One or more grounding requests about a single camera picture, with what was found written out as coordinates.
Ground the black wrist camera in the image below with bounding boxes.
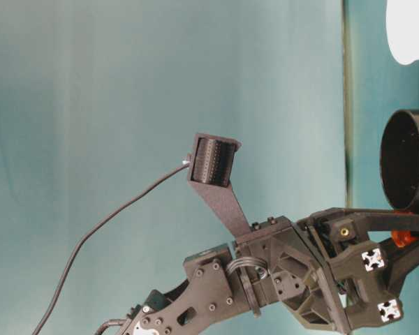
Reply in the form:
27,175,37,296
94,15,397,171
186,132,260,242

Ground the thin wrist camera cable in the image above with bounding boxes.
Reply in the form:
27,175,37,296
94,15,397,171
31,161,191,335

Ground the blue-green table cloth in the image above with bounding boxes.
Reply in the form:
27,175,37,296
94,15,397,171
0,0,419,335

